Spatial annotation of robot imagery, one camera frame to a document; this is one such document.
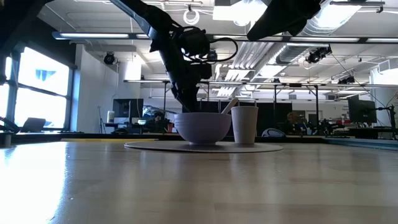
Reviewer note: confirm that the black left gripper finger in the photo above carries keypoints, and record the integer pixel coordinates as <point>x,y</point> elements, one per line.
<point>195,96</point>
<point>184,99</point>

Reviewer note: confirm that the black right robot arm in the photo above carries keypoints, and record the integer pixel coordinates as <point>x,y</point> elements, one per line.
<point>283,15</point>

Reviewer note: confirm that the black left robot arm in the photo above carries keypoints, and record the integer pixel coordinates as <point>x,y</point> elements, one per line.
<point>140,15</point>

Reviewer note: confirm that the white ceramic bowl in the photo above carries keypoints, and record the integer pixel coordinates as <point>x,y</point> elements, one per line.
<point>202,127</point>

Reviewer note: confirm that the person at desk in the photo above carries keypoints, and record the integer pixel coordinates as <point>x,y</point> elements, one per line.
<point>293,121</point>
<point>157,123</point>

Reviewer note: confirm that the white ribbed cup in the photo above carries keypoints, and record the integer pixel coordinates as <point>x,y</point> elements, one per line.
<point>244,124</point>

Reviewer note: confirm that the black computer monitor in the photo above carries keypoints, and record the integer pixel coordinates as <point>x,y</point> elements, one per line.
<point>362,111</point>
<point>127,108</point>

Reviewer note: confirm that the white cylinder container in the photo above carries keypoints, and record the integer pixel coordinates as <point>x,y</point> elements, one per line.
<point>110,116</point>

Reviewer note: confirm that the round flat white plate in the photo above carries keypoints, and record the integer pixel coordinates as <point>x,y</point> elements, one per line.
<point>255,147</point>

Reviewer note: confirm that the white rounded object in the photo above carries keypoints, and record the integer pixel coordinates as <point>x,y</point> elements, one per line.
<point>273,133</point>

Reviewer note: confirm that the open laptop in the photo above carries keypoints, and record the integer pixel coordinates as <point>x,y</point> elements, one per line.
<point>33,125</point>

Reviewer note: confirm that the overhead frame light bar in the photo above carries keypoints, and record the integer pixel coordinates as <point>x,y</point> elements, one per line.
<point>93,35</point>

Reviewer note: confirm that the silver ceiling duct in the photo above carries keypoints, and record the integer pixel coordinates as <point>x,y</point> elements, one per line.
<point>292,51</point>

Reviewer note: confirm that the black ceiling camera cluster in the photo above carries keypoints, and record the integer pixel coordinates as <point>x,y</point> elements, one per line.
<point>318,54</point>

